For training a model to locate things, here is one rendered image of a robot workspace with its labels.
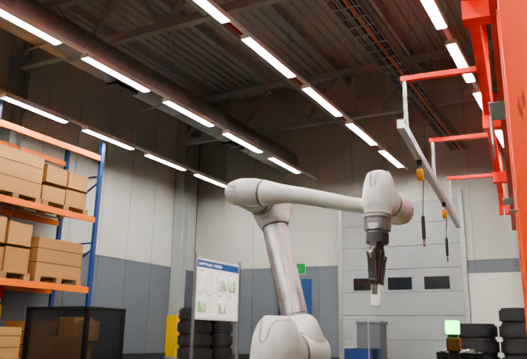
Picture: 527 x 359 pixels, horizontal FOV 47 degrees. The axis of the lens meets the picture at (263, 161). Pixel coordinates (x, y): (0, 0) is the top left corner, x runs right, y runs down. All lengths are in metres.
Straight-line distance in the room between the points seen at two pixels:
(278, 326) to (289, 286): 0.28
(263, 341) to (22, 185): 10.58
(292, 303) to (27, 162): 10.55
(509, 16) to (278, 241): 1.33
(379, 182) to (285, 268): 0.54
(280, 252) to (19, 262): 10.20
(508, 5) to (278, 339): 1.66
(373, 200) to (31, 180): 10.89
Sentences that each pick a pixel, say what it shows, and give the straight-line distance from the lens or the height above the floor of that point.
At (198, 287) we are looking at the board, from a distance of 10.65.
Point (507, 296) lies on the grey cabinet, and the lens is 13.17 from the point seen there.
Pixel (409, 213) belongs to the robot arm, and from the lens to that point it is 2.22.
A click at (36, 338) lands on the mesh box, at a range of 10.12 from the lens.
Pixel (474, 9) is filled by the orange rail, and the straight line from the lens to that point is 5.65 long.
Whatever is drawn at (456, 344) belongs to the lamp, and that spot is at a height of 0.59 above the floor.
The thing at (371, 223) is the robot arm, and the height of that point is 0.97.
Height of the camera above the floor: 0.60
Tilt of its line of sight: 16 degrees up
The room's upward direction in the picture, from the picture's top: 1 degrees clockwise
